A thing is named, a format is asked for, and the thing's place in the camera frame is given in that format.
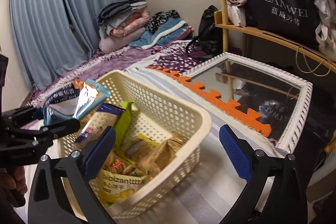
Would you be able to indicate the black Lanwei shopping bag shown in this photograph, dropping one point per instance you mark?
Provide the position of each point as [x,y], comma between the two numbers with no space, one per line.
[295,20]

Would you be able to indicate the white framed mirror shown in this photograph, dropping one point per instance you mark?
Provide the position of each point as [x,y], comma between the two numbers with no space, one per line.
[281,98]

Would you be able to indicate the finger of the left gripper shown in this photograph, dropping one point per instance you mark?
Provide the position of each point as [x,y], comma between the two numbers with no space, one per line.
[21,116]
[57,130]

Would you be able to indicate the blue-grey curtain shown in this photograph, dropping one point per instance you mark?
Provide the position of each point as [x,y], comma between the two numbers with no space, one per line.
[52,37]

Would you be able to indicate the small yellow snack packet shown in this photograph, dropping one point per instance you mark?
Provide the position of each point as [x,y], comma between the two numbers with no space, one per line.
[147,139]

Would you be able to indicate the teal blue blanket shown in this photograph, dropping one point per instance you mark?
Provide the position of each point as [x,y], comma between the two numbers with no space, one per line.
[171,30]

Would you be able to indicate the left hand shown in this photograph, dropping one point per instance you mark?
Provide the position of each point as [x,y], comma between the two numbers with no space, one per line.
[16,180]

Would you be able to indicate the blue soda cracker pack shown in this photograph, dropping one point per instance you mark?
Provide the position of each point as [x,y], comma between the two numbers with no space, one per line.
[105,115]

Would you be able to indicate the wooden bamboo shelf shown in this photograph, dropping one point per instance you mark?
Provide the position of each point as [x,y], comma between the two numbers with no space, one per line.
[223,21]

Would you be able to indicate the folded dark grey blanket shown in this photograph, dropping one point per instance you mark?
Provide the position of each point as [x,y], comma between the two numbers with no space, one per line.
[115,13]

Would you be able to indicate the mauve pillow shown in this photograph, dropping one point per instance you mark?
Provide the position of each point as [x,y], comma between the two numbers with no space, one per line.
[113,43]

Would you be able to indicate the round rice cracker bag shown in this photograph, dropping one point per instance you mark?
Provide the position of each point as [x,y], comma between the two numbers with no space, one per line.
[116,165]

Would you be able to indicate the black white patterned cloth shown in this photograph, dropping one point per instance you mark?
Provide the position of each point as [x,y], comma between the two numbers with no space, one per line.
[159,19]

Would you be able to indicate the purple floral bedspread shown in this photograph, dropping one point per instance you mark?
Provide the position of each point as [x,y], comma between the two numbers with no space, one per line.
[173,55]

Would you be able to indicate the green yellow biscuit pack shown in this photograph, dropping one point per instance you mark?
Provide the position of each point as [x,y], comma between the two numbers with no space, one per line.
[115,188]

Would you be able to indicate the white plastic bag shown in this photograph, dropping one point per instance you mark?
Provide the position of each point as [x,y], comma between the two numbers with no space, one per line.
[325,32]

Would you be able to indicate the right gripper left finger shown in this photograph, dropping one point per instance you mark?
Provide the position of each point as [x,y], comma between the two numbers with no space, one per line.
[48,201]

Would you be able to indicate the pink folded quilt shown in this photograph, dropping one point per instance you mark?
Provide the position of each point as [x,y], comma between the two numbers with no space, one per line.
[137,20]

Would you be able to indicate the cream perforated plastic basket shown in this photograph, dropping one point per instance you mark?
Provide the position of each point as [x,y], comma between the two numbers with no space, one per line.
[157,114]

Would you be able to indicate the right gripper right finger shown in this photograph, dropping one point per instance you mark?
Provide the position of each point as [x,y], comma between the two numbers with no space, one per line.
[286,202]

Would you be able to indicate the light blue snack bag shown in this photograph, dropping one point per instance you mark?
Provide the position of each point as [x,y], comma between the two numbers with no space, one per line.
[73,100]

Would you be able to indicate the clear biscuit packet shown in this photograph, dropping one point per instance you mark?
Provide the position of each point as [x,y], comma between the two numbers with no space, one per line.
[134,149]

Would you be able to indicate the black handbag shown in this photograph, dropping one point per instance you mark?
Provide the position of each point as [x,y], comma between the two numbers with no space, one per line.
[209,42]

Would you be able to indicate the brown paper snack bag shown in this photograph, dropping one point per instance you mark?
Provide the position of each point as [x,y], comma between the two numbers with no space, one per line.
[156,161]

